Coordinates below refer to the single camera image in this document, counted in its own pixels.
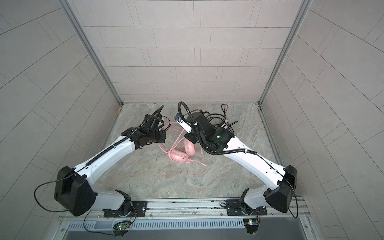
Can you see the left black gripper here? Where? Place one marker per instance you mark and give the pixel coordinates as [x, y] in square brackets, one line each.
[163, 135]

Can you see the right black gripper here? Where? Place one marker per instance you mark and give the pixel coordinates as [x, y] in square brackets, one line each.
[190, 136]

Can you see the pink cat-ear headphones with cable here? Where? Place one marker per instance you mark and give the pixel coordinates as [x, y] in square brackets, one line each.
[182, 150]

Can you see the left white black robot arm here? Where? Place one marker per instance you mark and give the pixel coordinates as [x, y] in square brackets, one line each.
[74, 186]

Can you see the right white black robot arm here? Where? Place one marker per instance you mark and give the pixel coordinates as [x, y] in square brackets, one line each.
[279, 182]

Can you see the right circuit board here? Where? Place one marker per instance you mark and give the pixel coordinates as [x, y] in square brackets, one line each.
[251, 225]

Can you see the white ventilation grille strip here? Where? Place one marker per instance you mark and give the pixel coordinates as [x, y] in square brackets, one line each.
[177, 224]

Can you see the left green circuit board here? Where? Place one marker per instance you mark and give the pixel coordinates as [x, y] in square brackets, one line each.
[121, 228]

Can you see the white black headphones with cable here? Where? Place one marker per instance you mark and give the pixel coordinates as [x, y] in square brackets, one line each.
[223, 119]

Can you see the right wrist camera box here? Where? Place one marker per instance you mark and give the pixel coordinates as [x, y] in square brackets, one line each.
[186, 126]

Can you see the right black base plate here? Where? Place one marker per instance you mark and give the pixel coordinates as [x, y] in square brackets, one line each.
[233, 208]

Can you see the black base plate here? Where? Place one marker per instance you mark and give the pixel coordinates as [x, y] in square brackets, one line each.
[233, 208]
[138, 208]

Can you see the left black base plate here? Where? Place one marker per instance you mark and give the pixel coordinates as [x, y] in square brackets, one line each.
[138, 208]

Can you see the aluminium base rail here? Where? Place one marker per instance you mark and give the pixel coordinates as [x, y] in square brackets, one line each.
[205, 208]

